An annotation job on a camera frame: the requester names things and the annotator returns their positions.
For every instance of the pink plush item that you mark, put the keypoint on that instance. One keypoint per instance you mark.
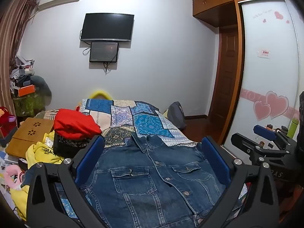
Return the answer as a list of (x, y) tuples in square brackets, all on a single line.
[(13, 173)]

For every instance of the striped beige cloth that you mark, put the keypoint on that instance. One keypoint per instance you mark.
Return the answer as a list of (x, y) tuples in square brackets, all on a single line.
[(48, 115)]

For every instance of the red plush toy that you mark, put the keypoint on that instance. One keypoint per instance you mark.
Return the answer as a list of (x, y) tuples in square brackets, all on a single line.
[(6, 118)]

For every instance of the grey backpack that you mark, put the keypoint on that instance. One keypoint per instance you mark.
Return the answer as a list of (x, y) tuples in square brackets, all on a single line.
[(177, 114)]

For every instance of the red garment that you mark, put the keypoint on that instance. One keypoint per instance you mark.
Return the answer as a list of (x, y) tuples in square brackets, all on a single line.
[(76, 123)]

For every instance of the pile of clutter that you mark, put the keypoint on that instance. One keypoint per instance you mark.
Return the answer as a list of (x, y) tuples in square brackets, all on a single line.
[(21, 71)]

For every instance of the wooden lap desk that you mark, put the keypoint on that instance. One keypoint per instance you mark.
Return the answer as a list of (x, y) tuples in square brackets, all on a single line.
[(28, 133)]

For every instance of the green cloth-covered stand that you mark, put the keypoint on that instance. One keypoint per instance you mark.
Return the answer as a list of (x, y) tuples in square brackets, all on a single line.
[(27, 105)]

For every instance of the brown striped curtain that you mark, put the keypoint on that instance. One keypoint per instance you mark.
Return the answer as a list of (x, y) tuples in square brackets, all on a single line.
[(14, 40)]

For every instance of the green bottle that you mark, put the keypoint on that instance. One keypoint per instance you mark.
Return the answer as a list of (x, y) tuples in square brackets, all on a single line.
[(293, 126)]

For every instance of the blue denim jacket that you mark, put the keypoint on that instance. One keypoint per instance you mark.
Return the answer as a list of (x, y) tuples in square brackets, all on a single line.
[(142, 190)]

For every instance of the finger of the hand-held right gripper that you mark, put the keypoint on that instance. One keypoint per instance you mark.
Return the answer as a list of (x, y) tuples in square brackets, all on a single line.
[(264, 131), (244, 143)]

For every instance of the small black wall monitor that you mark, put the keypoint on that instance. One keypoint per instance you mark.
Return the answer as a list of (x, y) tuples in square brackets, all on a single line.
[(104, 51)]

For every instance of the yellow sweatshirt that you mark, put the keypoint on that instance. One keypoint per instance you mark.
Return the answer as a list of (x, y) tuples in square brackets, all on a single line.
[(40, 154)]

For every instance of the blue patchwork bedspread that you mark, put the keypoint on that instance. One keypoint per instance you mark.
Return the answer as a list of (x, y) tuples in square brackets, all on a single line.
[(147, 123)]

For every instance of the orange box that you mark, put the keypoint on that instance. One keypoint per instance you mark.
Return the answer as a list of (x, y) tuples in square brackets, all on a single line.
[(23, 90)]

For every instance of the black patterned cloth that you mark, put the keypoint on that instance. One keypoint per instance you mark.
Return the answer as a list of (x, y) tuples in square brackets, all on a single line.
[(66, 144)]

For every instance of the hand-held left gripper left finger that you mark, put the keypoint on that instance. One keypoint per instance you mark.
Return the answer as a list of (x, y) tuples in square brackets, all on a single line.
[(90, 156)]

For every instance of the wall-mounted black television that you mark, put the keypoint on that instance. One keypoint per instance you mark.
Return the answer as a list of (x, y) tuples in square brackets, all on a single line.
[(108, 27)]

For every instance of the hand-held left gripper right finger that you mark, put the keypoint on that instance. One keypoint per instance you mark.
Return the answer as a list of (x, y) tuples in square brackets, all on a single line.
[(216, 161)]

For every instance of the yellow hoop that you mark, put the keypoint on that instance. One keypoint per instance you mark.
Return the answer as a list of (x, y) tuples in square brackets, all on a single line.
[(101, 93)]

